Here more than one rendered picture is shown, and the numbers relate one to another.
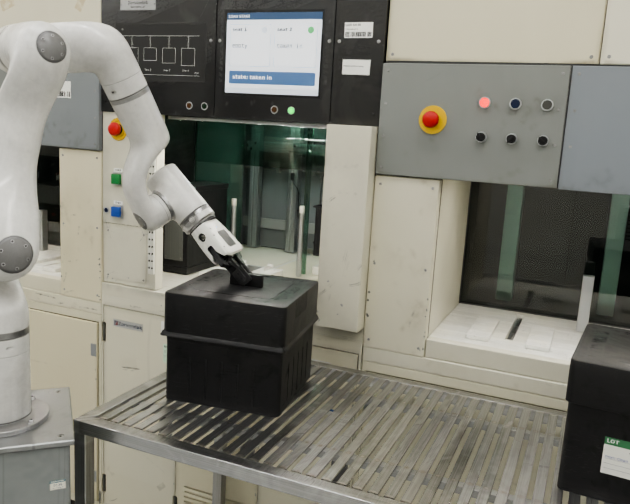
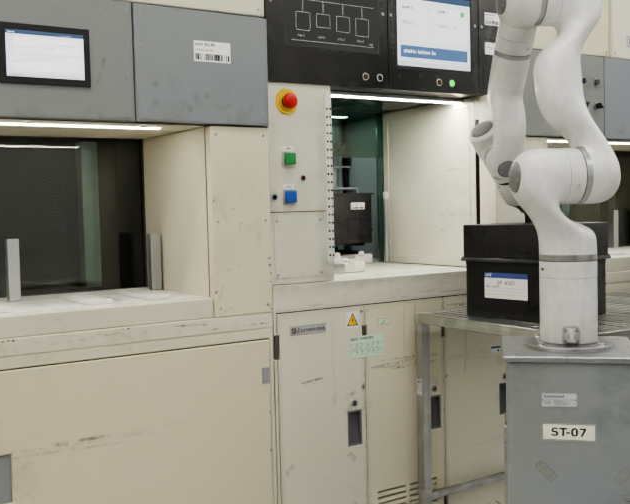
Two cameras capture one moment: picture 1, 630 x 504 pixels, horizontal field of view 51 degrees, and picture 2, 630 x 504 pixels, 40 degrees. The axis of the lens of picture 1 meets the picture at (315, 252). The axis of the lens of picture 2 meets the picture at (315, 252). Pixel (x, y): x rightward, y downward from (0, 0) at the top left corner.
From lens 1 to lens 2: 257 cm
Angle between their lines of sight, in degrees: 56
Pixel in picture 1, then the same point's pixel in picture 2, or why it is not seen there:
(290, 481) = not seen: outside the picture
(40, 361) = (186, 421)
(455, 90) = not seen: hidden behind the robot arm
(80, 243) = (243, 243)
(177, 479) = (370, 488)
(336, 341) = not seen: hidden behind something
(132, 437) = (624, 331)
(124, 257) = (298, 250)
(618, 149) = (626, 110)
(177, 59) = (352, 29)
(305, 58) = (459, 38)
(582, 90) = (609, 73)
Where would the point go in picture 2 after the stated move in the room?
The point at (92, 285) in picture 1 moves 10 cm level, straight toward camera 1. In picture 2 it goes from (261, 293) to (298, 293)
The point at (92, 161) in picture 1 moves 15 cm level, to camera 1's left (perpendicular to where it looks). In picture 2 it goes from (257, 140) to (219, 137)
